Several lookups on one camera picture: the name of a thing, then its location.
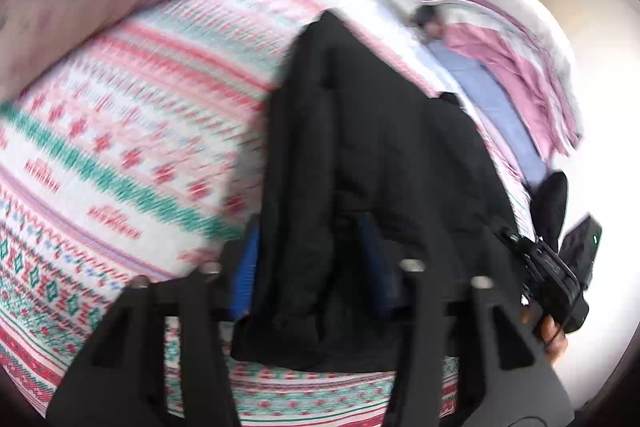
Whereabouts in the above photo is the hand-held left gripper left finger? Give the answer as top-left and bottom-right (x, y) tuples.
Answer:
(45, 222), (261, 427)

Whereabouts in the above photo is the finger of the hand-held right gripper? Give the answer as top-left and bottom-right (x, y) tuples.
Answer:
(487, 216), (526, 254)

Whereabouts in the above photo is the patterned knit blanket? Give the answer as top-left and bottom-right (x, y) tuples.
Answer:
(0, 0), (531, 423)

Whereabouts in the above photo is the light blue blanket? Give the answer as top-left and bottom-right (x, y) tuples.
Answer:
(427, 39), (548, 188)

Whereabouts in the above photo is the pink grey quilt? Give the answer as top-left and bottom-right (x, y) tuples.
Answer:
(412, 0), (583, 158)

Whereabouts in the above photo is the person's right hand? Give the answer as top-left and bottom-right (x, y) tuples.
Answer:
(536, 316), (571, 360)

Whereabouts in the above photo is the black jacket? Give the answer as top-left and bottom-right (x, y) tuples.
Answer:
(230, 9), (541, 373)

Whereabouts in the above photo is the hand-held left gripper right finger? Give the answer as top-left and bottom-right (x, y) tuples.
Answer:
(357, 212), (576, 427)

